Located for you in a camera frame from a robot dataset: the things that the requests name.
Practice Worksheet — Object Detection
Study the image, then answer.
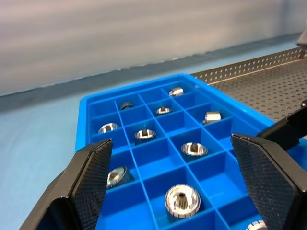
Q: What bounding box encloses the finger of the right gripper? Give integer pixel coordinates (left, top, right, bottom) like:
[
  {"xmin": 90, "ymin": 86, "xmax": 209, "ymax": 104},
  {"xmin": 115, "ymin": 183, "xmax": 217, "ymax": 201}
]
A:
[
  {"xmin": 258, "ymin": 99, "xmax": 307, "ymax": 152},
  {"xmin": 296, "ymin": 31, "xmax": 307, "ymax": 49}
]

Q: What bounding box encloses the metal nut in bin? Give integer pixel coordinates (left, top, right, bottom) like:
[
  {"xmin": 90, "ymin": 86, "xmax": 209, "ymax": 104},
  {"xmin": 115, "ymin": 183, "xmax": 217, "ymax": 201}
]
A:
[{"xmin": 119, "ymin": 101, "xmax": 134, "ymax": 111}]

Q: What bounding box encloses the blue compartment tray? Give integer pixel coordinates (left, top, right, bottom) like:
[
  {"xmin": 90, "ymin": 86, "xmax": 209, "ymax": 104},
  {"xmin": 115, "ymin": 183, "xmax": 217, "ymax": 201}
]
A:
[{"xmin": 74, "ymin": 73, "xmax": 307, "ymax": 230}]

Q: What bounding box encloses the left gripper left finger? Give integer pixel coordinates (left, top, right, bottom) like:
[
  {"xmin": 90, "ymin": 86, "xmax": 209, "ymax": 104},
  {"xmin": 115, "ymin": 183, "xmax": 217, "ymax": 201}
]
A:
[{"xmin": 19, "ymin": 138, "xmax": 114, "ymax": 230}]

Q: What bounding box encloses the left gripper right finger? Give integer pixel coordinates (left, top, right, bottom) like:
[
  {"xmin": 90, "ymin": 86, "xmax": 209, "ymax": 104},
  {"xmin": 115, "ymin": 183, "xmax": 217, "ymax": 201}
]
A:
[{"xmin": 230, "ymin": 133, "xmax": 307, "ymax": 230}]

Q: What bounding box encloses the perforated metal tray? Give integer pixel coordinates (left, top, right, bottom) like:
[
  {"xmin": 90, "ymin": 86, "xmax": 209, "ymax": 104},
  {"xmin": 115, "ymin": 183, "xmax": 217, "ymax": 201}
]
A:
[{"xmin": 190, "ymin": 46, "xmax": 307, "ymax": 130}]

